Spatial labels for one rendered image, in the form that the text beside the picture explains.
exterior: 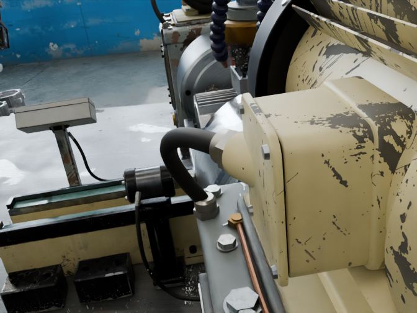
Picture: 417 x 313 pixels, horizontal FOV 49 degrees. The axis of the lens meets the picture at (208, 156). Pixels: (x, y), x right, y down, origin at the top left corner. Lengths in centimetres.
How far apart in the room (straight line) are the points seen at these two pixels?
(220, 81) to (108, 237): 42
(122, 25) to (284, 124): 645
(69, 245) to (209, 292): 62
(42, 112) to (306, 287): 88
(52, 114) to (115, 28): 560
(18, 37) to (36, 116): 612
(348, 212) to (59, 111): 94
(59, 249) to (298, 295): 70
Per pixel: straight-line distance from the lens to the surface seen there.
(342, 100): 21
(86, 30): 679
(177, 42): 129
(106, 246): 94
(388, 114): 19
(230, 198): 43
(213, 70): 103
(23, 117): 112
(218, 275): 35
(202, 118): 82
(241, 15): 80
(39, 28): 704
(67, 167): 116
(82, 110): 108
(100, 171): 137
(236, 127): 61
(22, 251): 97
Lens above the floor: 139
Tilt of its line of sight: 26 degrees down
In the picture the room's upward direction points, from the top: 8 degrees counter-clockwise
